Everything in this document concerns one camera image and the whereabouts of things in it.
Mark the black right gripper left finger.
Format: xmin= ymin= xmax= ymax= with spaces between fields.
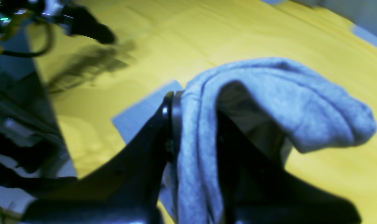
xmin=21 ymin=91 xmax=183 ymax=224

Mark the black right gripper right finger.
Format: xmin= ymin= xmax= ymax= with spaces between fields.
xmin=217 ymin=112 xmax=362 ymax=224

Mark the yellow table cloth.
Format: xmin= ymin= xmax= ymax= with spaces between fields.
xmin=27 ymin=0 xmax=377 ymax=224

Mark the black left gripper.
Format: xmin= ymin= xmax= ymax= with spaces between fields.
xmin=36 ymin=0 xmax=117 ymax=44

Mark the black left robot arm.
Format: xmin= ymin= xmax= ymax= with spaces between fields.
xmin=0 ymin=0 xmax=117 ymax=174

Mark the grey t-shirt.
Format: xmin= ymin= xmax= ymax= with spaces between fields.
xmin=113 ymin=58 xmax=377 ymax=224

